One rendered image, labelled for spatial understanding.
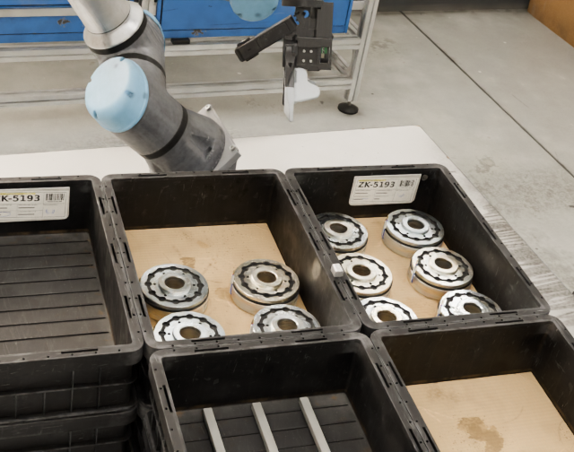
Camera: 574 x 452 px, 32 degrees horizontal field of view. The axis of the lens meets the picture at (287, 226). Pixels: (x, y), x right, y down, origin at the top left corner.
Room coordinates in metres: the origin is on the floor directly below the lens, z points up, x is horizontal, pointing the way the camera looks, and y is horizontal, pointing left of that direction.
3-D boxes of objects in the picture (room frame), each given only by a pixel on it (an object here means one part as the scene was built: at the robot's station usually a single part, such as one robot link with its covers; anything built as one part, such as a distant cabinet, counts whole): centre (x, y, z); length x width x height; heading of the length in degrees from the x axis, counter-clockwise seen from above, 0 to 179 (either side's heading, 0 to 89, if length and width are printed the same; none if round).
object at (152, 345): (1.16, 0.09, 0.92); 0.40 x 0.30 x 0.02; 23
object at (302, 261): (1.16, 0.09, 0.87); 0.40 x 0.30 x 0.11; 23
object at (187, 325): (1.04, 0.10, 0.86); 0.05 x 0.05 x 0.01
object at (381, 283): (1.25, -0.13, 0.86); 0.10 x 0.10 x 0.01
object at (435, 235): (1.41, -0.21, 0.86); 0.10 x 0.10 x 0.01
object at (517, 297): (1.28, -0.19, 0.87); 0.40 x 0.30 x 0.11; 23
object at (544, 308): (1.28, -0.19, 0.92); 0.40 x 0.30 x 0.02; 23
